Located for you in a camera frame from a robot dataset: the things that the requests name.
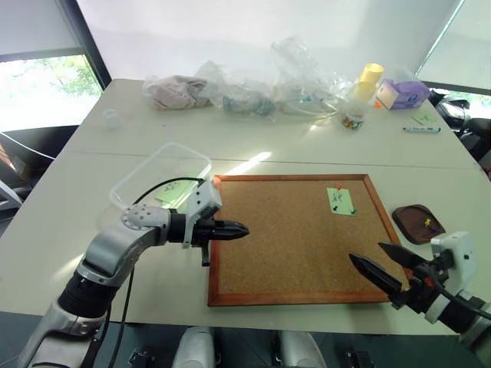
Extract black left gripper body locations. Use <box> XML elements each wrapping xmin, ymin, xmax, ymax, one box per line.
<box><xmin>190</xmin><ymin>218</ymin><xmax>216</xmax><ymax>266</ymax></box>

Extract clear plastic container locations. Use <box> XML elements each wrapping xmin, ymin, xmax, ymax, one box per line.
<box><xmin>109</xmin><ymin>142</ymin><xmax>214</xmax><ymax>216</ymax></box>

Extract purple tissue box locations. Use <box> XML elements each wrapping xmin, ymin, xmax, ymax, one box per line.
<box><xmin>375</xmin><ymin>77</ymin><xmax>431</xmax><ymax>112</ymax></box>

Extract dark brown wooden tray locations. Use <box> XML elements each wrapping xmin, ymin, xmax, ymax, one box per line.
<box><xmin>391</xmin><ymin>204</ymin><xmax>447</xmax><ymax>246</ymax></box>

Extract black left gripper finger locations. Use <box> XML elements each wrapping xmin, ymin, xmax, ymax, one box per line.
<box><xmin>213</xmin><ymin>230</ymin><xmax>250</xmax><ymax>242</ymax></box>
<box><xmin>213</xmin><ymin>220</ymin><xmax>250</xmax><ymax>232</ymax></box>

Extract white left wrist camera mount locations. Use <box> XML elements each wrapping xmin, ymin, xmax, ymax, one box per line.
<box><xmin>183</xmin><ymin>180</ymin><xmax>223</xmax><ymax>250</ymax></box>

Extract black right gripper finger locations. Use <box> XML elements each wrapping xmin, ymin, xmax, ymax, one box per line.
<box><xmin>348</xmin><ymin>252</ymin><xmax>409</xmax><ymax>304</ymax></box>
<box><xmin>377</xmin><ymin>241</ymin><xmax>427</xmax><ymax>274</ymax></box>

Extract green sticky note pad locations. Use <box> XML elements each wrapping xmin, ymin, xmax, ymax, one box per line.
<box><xmin>411</xmin><ymin>111</ymin><xmax>439</xmax><ymax>127</ymax></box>

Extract plastic bag with grey item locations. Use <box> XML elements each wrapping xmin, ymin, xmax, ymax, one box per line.
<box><xmin>195</xmin><ymin>60</ymin><xmax>278</xmax><ymax>124</ymax></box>

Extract clear jar of push pins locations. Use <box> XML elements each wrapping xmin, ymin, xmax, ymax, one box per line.
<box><xmin>338</xmin><ymin>98</ymin><xmax>366</xmax><ymax>132</ymax></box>

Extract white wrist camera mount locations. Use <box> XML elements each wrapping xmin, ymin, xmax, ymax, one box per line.
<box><xmin>183</xmin><ymin>180</ymin><xmax>223</xmax><ymax>250</ymax></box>
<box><xmin>430</xmin><ymin>231</ymin><xmax>479</xmax><ymax>297</ymax></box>

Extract blue and white marker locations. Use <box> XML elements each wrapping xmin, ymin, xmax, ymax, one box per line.
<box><xmin>402</xmin><ymin>125</ymin><xmax>443</xmax><ymax>134</ymax></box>

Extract cork board with wooden frame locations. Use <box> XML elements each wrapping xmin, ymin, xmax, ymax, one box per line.
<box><xmin>207</xmin><ymin>173</ymin><xmax>408</xmax><ymax>308</ymax></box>

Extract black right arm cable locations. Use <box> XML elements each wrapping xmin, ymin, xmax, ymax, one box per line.
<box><xmin>440</xmin><ymin>285</ymin><xmax>491</xmax><ymax>320</ymax></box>

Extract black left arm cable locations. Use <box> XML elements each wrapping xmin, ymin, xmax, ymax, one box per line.
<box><xmin>113</xmin><ymin>176</ymin><xmax>206</xmax><ymax>368</ymax></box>

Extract white roller window blind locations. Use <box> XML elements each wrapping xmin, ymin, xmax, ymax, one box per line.
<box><xmin>416</xmin><ymin>0</ymin><xmax>491</xmax><ymax>93</ymax></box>
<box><xmin>0</xmin><ymin>0</ymin><xmax>84</xmax><ymax>57</ymax></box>

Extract yellow plastic cup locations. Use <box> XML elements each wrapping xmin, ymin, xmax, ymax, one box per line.
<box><xmin>359</xmin><ymin>62</ymin><xmax>385</xmax><ymax>84</ymax></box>
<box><xmin>351</xmin><ymin>79</ymin><xmax>379</xmax><ymax>103</ymax></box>

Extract plastic bag with pink cloth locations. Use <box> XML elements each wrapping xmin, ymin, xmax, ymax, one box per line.
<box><xmin>142</xmin><ymin>74</ymin><xmax>211</xmax><ymax>112</ymax></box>

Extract black office chair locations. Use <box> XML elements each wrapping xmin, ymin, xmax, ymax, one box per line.
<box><xmin>428</xmin><ymin>87</ymin><xmax>491</xmax><ymax>164</ymax></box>

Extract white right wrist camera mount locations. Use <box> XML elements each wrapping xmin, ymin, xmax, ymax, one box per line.
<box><xmin>430</xmin><ymin>231</ymin><xmax>479</xmax><ymax>297</ymax></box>

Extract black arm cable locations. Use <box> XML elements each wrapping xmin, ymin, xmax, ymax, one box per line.
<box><xmin>440</xmin><ymin>285</ymin><xmax>491</xmax><ymax>320</ymax></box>
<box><xmin>113</xmin><ymin>176</ymin><xmax>206</xmax><ymax>368</ymax></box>

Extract silver rounded robot leg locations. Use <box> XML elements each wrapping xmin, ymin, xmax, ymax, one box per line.
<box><xmin>276</xmin><ymin>330</ymin><xmax>328</xmax><ymax>368</ymax></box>
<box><xmin>170</xmin><ymin>326</ymin><xmax>216</xmax><ymax>368</ymax></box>

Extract crumpled clear plastic bag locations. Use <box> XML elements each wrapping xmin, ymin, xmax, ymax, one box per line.
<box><xmin>269</xmin><ymin>35</ymin><xmax>352</xmax><ymax>120</ymax></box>

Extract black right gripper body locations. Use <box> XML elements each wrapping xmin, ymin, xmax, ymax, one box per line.
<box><xmin>390</xmin><ymin>256</ymin><xmax>453</xmax><ymax>313</ymax></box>

